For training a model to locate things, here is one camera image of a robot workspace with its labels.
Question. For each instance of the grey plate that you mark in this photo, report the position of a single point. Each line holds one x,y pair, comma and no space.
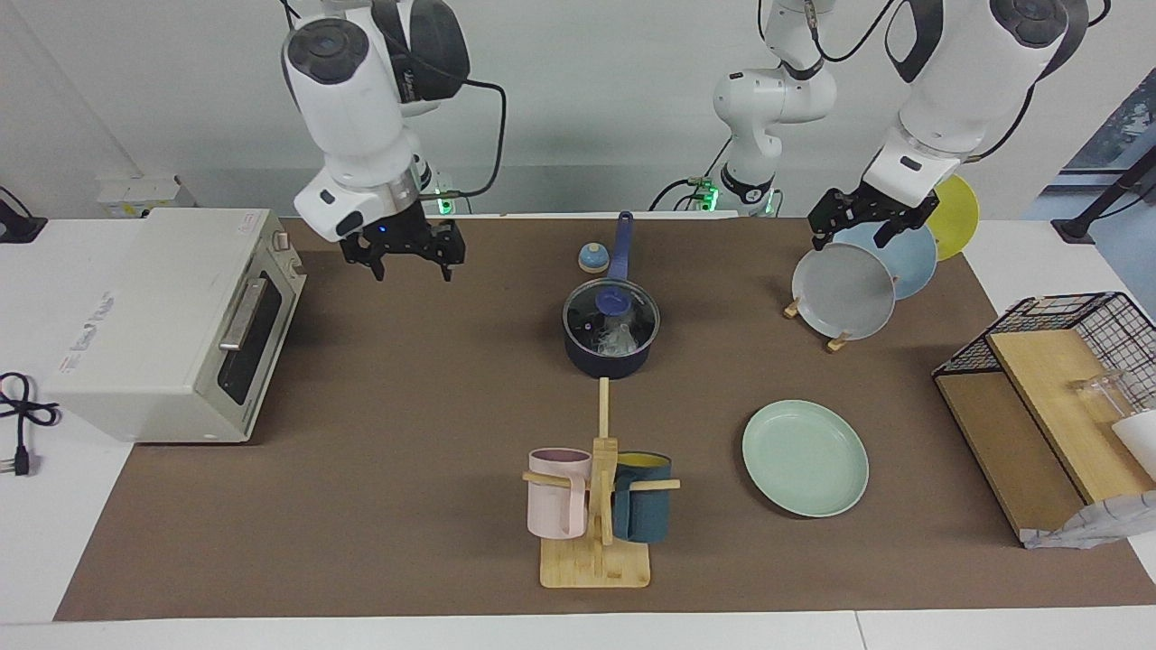
840,293

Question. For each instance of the pink mug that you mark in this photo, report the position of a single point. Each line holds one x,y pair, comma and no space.
553,506

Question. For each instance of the white cup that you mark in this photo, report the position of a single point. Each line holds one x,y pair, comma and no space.
1140,442

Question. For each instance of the small blue round container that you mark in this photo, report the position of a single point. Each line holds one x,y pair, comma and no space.
592,260

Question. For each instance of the wooden storage box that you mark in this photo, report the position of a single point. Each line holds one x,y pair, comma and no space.
1011,442

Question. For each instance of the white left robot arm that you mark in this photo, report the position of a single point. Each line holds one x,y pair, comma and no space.
948,90

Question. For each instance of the wooden plate rack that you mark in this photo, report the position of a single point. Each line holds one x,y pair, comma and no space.
837,343

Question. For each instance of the white wall socket strip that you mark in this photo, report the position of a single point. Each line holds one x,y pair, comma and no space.
135,191

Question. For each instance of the light green plate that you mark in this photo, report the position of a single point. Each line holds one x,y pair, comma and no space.
804,460

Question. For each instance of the clear glass cup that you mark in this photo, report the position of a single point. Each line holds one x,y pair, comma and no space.
1097,397

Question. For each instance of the beige toaster oven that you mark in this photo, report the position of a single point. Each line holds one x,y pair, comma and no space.
153,334

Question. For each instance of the wooden mug tree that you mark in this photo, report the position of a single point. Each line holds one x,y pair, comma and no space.
596,564

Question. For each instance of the marbled white sheet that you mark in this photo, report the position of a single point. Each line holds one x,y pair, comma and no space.
1102,524

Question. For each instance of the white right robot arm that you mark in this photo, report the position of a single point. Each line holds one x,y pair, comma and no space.
352,99

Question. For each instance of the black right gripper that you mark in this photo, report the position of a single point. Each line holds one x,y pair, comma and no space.
406,233

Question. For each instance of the yellow plate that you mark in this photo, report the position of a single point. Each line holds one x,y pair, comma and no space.
957,217

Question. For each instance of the light blue plate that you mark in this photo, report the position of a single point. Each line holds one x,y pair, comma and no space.
912,262

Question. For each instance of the dark teal mug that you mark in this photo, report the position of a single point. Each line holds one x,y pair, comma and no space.
643,510

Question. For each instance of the glass lid with blue knob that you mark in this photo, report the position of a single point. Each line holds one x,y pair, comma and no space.
587,311

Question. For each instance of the brown table mat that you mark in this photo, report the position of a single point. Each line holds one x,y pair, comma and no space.
361,496

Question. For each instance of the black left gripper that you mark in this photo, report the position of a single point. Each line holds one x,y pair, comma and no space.
871,206

